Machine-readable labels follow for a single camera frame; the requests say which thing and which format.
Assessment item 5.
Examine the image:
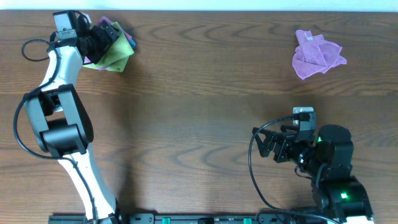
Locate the green microfiber cloth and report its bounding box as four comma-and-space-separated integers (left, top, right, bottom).
85, 16, 134, 66

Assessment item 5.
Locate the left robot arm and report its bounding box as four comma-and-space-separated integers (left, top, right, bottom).
18, 10, 123, 223

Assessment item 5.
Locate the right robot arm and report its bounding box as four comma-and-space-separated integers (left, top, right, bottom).
252, 124, 373, 223

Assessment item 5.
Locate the folded purple cloth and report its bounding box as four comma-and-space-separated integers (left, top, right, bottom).
83, 16, 136, 72

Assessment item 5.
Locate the folded green cloth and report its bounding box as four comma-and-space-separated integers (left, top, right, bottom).
84, 57, 128, 72

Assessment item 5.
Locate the folded blue cloth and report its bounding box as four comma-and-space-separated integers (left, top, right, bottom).
129, 40, 136, 48

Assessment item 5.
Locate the crumpled purple cloth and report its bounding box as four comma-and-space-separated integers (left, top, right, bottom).
292, 30, 347, 80

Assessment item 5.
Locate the right black cable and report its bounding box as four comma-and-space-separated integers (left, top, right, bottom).
248, 114, 343, 224

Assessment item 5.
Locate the black cable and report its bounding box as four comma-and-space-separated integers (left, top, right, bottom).
248, 114, 343, 224
12, 30, 99, 224

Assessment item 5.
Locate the left black cable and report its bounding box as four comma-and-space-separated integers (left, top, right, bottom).
12, 30, 99, 224

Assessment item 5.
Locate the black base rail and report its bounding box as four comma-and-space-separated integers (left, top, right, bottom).
48, 212, 312, 224

